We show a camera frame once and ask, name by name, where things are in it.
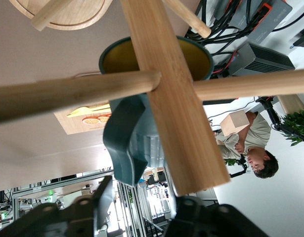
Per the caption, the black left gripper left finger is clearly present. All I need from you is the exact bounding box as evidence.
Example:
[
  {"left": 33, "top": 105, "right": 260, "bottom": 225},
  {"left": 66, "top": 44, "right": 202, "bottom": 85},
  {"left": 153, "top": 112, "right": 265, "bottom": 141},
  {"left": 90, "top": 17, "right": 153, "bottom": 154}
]
[{"left": 0, "top": 175, "right": 114, "bottom": 237}]

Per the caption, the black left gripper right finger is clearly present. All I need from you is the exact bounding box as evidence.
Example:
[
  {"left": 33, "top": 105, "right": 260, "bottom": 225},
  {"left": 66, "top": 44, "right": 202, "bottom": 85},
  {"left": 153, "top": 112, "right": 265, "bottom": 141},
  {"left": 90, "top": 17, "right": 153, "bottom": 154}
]
[{"left": 165, "top": 195, "right": 270, "bottom": 237}]

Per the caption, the dark teal cup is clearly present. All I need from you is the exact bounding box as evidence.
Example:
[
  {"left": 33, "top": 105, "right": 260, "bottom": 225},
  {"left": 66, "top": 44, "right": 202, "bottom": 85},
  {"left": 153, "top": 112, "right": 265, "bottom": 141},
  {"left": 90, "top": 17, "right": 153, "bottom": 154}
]
[{"left": 98, "top": 36, "right": 214, "bottom": 187}]

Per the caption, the wooden cup rack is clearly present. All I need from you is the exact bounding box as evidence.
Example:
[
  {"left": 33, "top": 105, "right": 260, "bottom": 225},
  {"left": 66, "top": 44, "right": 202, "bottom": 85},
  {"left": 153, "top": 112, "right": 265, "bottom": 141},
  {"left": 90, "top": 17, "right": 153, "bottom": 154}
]
[{"left": 0, "top": 0, "right": 304, "bottom": 197}]

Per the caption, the bamboo cutting board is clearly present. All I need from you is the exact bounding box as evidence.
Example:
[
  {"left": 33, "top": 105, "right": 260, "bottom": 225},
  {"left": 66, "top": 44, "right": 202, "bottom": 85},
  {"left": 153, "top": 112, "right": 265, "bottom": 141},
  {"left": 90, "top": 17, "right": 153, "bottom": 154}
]
[{"left": 53, "top": 103, "right": 113, "bottom": 135}]

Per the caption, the wooden block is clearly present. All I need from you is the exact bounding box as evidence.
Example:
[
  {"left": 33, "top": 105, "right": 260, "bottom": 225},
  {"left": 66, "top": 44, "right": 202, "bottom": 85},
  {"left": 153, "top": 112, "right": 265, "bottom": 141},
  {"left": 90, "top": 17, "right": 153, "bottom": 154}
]
[{"left": 219, "top": 110, "right": 251, "bottom": 136}]

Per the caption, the yellow plastic knife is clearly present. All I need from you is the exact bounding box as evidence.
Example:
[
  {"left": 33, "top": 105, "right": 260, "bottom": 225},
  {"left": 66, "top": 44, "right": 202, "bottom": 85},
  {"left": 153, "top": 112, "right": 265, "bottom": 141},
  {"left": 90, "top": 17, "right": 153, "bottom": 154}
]
[{"left": 67, "top": 109, "right": 111, "bottom": 118}]

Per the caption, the person in beige shirt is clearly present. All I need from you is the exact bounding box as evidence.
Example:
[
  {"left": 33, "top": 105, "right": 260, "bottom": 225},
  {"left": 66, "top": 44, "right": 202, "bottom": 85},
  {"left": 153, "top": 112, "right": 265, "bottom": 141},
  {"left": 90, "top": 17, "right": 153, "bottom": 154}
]
[{"left": 215, "top": 111, "right": 279, "bottom": 180}]

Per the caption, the yellow plastic fork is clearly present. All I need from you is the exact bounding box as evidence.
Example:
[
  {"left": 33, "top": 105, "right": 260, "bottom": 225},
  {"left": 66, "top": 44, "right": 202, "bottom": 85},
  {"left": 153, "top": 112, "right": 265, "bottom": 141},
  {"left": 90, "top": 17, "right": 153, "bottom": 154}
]
[{"left": 76, "top": 104, "right": 111, "bottom": 113}]

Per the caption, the green plant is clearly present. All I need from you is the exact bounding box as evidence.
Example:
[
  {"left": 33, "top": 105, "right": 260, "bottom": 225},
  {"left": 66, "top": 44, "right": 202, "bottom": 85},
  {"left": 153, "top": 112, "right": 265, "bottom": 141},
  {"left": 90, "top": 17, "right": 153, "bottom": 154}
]
[{"left": 281, "top": 105, "right": 304, "bottom": 147}]

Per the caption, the light wooden board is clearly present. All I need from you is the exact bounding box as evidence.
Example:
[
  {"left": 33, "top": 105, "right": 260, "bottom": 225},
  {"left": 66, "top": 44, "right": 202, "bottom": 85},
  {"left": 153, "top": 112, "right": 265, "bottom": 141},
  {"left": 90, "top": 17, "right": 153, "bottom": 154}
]
[{"left": 277, "top": 95, "right": 304, "bottom": 115}]

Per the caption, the grey ribbed power supply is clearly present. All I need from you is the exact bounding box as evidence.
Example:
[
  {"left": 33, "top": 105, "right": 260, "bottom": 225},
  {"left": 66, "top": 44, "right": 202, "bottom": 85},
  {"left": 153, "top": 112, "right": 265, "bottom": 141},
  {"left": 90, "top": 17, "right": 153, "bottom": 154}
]
[{"left": 227, "top": 41, "right": 296, "bottom": 77}]

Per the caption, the grey hub with orange trim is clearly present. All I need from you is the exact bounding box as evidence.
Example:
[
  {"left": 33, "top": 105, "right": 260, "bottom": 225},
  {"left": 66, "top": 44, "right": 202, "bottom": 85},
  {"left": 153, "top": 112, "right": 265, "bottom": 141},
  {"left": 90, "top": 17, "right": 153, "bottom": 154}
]
[
  {"left": 245, "top": 0, "right": 293, "bottom": 45},
  {"left": 228, "top": 0, "right": 264, "bottom": 28}
]

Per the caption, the red wire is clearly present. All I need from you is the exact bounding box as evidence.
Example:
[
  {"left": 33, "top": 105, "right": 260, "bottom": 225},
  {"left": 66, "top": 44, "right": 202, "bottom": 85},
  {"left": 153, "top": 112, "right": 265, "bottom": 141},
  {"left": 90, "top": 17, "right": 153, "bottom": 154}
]
[{"left": 213, "top": 50, "right": 238, "bottom": 75}]

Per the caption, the black cable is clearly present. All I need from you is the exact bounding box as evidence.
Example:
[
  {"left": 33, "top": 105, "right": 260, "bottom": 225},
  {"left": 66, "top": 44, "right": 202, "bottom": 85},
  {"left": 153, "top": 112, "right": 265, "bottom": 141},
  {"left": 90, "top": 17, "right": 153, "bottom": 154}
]
[{"left": 185, "top": 0, "right": 241, "bottom": 75}]

